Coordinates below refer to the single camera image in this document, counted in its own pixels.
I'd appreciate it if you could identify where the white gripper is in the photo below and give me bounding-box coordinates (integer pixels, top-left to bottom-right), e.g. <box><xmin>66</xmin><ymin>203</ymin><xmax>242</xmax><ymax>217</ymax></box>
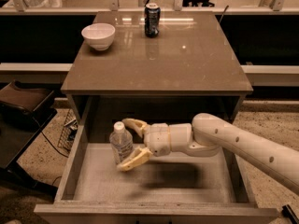
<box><xmin>117</xmin><ymin>118</ymin><xmax>170</xmax><ymax>172</ymax></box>

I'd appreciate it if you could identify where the clear plastic water bottle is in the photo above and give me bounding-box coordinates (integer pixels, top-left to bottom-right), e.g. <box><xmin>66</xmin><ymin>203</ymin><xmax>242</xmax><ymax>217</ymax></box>
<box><xmin>109</xmin><ymin>121</ymin><xmax>134</xmax><ymax>164</ymax></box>

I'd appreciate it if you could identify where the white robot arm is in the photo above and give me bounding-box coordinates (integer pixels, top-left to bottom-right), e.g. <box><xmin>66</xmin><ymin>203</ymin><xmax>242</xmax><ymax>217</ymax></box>
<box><xmin>118</xmin><ymin>113</ymin><xmax>299</xmax><ymax>194</ymax></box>

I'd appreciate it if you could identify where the open grey drawer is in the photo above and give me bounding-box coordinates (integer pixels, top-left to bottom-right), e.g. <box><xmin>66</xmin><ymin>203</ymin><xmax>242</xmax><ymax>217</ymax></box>
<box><xmin>35</xmin><ymin>98</ymin><xmax>278</xmax><ymax>224</ymax></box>

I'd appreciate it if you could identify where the grey cabinet with glossy top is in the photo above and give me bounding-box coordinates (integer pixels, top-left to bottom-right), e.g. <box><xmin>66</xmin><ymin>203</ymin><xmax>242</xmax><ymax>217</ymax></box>
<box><xmin>60</xmin><ymin>10</ymin><xmax>254</xmax><ymax>128</ymax></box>

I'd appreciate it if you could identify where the white ceramic bowl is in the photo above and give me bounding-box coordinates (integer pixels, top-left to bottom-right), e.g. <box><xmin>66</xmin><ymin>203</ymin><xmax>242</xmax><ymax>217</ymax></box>
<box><xmin>81</xmin><ymin>23</ymin><xmax>116</xmax><ymax>50</ymax></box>

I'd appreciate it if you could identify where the dark chair at left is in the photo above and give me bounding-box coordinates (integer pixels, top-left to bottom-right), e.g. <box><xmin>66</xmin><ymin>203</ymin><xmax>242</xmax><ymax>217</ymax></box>
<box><xmin>0</xmin><ymin>81</ymin><xmax>57</xmax><ymax>198</ymax></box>

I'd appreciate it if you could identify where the dark blue soda can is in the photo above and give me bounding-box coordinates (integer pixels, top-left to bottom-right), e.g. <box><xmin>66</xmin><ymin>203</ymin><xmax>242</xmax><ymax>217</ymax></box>
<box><xmin>145</xmin><ymin>3</ymin><xmax>161</xmax><ymax>37</ymax></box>

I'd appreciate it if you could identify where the black object bottom right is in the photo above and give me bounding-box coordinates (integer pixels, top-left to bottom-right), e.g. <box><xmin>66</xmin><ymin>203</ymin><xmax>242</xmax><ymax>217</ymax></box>
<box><xmin>282</xmin><ymin>204</ymin><xmax>299</xmax><ymax>224</ymax></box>

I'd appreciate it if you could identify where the wire mesh basket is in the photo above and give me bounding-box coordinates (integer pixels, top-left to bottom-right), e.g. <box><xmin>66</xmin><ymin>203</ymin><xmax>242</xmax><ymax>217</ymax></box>
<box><xmin>58</xmin><ymin>109</ymin><xmax>78</xmax><ymax>153</ymax></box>

